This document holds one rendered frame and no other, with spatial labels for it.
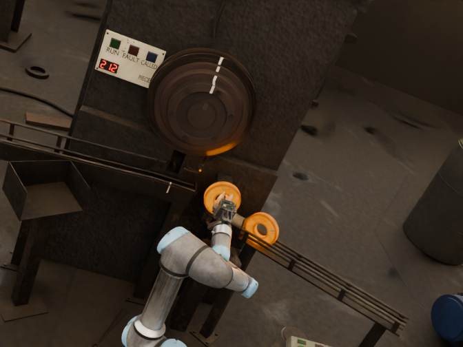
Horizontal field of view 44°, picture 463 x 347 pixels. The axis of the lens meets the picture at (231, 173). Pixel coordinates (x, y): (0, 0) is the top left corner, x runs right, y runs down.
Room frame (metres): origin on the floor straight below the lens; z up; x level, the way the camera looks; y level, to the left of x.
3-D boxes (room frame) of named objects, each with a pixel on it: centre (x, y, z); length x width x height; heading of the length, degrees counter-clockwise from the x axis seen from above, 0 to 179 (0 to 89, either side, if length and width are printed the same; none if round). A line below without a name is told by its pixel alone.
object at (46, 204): (1.87, 0.65, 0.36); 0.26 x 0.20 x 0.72; 139
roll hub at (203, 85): (2.15, 0.22, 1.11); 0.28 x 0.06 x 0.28; 104
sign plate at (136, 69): (2.27, 0.60, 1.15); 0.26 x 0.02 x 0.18; 104
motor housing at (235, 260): (2.20, -0.11, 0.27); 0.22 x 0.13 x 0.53; 104
